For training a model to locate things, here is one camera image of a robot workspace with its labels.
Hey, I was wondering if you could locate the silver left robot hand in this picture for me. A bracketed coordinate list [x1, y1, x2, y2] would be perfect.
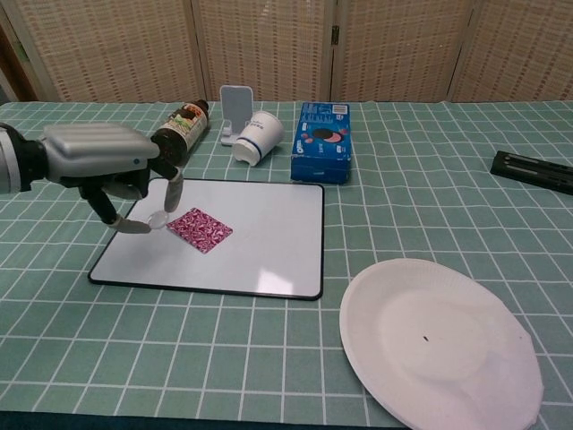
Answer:
[39, 124, 184, 236]

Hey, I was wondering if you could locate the red patterned cloth square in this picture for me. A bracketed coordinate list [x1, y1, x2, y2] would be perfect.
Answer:
[165, 206, 235, 256]

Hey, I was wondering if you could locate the dark brown sauce bottle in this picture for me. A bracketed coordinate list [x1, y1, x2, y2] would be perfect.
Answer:
[150, 99, 210, 167]

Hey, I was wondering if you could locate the light blue phone stand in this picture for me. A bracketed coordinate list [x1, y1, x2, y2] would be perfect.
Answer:
[218, 84, 254, 147]

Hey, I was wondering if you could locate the white paper cup blue rim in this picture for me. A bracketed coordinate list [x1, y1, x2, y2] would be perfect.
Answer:
[231, 110, 287, 168]

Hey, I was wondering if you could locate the woven folding screen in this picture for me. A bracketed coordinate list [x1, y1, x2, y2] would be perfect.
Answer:
[0, 0, 573, 104]

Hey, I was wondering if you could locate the blue Oreo cookie box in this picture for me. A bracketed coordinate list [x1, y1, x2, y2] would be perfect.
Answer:
[289, 101, 353, 185]

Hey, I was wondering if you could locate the green checkered tablecloth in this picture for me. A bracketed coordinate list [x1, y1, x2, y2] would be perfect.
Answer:
[0, 99, 573, 430]

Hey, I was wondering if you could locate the white paper plate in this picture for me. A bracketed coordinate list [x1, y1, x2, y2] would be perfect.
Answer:
[338, 257, 544, 430]

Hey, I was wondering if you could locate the black rectangular bar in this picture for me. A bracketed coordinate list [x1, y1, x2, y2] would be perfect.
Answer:
[490, 150, 573, 196]

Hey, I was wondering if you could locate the white whiteboard with black frame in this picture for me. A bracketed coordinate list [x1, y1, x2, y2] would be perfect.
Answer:
[87, 176, 325, 302]

